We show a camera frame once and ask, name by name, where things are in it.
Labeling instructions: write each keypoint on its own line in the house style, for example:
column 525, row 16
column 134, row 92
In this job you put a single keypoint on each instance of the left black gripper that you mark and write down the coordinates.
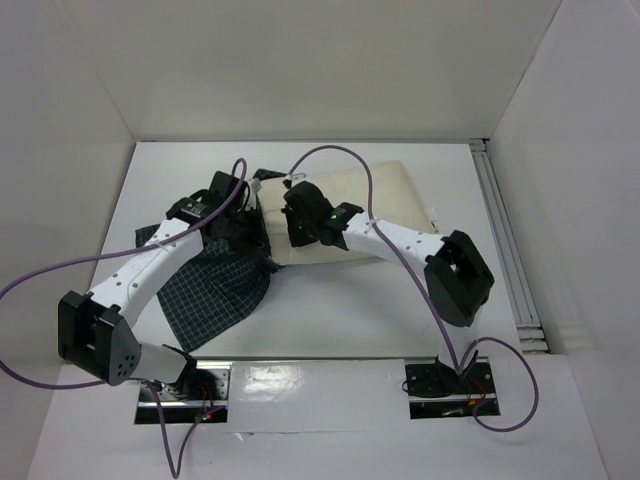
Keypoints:
column 256, row 241

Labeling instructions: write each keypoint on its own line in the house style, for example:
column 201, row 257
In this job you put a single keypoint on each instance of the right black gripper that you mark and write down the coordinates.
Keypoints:
column 295, row 226

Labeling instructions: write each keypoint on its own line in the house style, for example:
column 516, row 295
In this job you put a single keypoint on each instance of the dark plaid pillowcase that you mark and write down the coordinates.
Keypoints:
column 216, row 289

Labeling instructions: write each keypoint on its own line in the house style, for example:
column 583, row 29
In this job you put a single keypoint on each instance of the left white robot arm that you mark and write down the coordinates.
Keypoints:
column 117, row 331

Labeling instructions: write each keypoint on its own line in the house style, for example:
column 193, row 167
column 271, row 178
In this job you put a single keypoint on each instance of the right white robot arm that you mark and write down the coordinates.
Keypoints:
column 457, row 278

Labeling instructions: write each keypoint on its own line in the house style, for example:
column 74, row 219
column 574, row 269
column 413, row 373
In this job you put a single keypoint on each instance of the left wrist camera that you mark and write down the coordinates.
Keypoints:
column 255, row 186

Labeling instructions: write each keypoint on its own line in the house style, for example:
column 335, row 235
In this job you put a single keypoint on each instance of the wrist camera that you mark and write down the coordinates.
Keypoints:
column 255, row 186
column 292, row 178

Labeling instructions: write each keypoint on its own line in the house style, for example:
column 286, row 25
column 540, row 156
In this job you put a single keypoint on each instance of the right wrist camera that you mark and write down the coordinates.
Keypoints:
column 292, row 178

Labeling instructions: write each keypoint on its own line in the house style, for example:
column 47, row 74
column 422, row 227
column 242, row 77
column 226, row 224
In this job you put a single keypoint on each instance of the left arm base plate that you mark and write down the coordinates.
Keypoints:
column 207, row 400

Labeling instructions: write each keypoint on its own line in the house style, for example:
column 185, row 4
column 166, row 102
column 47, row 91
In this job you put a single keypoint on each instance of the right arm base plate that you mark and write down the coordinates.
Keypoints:
column 435, row 392

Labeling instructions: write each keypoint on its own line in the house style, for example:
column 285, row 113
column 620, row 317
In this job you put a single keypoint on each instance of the aluminium rail right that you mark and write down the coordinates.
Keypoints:
column 532, row 337

